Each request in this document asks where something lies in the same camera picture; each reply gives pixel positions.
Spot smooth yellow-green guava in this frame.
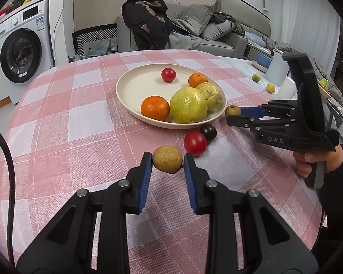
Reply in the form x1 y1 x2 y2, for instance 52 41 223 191
169 87 209 124

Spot grey sofa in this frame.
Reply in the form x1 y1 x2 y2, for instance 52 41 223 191
117 0 272 60

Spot black cable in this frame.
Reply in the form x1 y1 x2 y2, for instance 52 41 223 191
0 120 16 266

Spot flat grey pillow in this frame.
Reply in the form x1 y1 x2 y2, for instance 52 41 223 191
200 21 238 41

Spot dark clothes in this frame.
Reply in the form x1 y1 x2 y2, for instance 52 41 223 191
212 11 245 35

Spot cream round plate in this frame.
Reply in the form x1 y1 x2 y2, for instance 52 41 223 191
115 63 227 129

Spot white washing machine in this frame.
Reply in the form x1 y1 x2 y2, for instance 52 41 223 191
0 0 53 84

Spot black white patterned basket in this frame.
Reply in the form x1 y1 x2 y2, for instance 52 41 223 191
72 24 118 60

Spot small brown round fruit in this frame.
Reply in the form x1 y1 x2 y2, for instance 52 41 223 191
152 145 183 174
225 105 242 118

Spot teal plastic bag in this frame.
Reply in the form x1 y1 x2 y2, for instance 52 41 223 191
87 38 118 56

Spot large grey pillow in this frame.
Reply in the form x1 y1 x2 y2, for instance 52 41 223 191
180 3 215 36

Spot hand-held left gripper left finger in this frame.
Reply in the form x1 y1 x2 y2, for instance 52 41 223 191
16 151 153 274

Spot person's right hand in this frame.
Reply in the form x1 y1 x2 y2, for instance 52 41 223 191
293 145 343 179

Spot light blue pillow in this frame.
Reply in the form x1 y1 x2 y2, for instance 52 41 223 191
244 31 266 46

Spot white box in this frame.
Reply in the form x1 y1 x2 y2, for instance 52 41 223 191
267 52 289 86

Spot dark purple cherry tomato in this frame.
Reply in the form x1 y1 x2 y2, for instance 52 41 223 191
199 125 217 144

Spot red cherry tomato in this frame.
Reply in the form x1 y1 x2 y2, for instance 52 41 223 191
184 131 208 155
161 68 177 83

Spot orange mandarin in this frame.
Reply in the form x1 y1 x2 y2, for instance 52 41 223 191
188 73 209 88
140 95 171 121

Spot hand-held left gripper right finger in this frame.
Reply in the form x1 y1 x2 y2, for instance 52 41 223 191
184 153 319 274

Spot person's right forearm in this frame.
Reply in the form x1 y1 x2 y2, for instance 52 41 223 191
316 144 343 234

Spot white paper roll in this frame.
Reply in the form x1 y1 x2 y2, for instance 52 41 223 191
277 77 299 99

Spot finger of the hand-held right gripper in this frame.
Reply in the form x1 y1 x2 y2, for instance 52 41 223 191
239 100 299 118
227 115 298 133

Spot grey blanket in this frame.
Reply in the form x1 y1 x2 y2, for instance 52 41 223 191
167 18 202 50

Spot red container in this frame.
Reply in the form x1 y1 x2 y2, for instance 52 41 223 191
0 6 15 22

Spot black coat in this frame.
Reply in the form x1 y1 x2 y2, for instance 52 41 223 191
121 0 172 51

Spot wrinkled yellow guava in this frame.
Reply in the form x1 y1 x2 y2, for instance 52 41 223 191
195 82 223 112

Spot pink checked tablecloth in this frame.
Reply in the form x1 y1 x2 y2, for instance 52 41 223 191
0 49 323 274

